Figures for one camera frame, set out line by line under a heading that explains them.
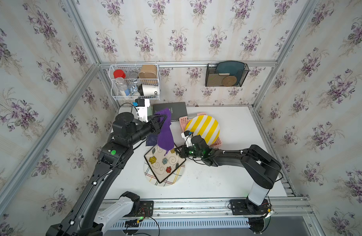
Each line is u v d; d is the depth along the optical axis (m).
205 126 1.00
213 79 0.96
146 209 0.72
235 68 0.93
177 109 1.15
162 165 0.85
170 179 0.82
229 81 0.98
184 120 1.04
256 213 0.70
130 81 0.93
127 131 0.45
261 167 0.47
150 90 0.92
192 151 0.75
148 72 0.89
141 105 0.53
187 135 0.81
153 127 0.52
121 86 0.87
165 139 0.66
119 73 0.92
